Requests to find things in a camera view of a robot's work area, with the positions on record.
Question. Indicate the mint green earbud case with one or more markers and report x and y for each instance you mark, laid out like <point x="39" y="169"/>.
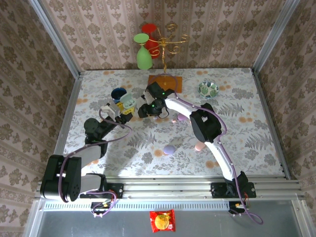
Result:
<point x="128" y="102"/>

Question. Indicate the pinkish purple earbud case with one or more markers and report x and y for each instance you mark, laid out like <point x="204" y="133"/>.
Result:
<point x="183" y="117"/>

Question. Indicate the lavender earbud case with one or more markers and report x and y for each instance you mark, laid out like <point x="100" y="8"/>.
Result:
<point x="169" y="150"/>

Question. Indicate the peach pink earbud case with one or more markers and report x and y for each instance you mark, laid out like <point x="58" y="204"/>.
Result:
<point x="199" y="147"/>

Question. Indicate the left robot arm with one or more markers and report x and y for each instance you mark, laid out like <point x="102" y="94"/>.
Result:
<point x="61" y="177"/>

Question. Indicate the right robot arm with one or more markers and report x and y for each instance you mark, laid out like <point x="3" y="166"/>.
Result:
<point x="206" y="123"/>

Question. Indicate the dark blue mug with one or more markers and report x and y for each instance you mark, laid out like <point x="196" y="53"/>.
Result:
<point x="117" y="95"/>

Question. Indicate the orange wooden base board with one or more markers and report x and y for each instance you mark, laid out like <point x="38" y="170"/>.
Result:
<point x="158" y="81"/>

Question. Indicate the green wine glass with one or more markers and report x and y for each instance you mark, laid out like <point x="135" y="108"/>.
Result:
<point x="144" y="59"/>

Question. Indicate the leaf pattern ceramic bowl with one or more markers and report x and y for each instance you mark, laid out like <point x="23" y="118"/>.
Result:
<point x="208" y="89"/>

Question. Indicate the floral print tablecloth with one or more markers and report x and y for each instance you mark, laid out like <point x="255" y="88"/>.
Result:
<point x="172" y="160"/>

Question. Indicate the black connector board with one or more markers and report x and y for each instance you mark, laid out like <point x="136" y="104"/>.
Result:
<point x="238" y="206"/>
<point x="102" y="206"/>

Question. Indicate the red wine glass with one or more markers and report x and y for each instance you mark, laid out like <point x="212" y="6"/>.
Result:
<point x="148" y="27"/>

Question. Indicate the red snack packet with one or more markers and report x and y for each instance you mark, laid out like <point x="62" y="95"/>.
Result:
<point x="162" y="221"/>

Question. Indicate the grey metal panel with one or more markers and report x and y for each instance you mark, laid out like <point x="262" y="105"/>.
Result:
<point x="222" y="224"/>

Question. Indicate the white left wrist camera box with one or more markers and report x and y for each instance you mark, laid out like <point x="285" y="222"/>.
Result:
<point x="111" y="109"/>

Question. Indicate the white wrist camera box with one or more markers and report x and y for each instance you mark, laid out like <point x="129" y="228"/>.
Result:
<point x="111" y="109"/>
<point x="148" y="97"/>

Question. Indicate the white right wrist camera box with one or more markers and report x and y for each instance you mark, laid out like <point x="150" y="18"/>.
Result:
<point x="148" y="97"/>

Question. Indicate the aluminium table side rail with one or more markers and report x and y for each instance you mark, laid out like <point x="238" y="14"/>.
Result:
<point x="271" y="123"/>
<point x="67" y="123"/>

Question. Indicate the aluminium frame post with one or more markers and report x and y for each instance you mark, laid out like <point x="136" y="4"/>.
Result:
<point x="54" y="37"/>
<point x="274" y="37"/>

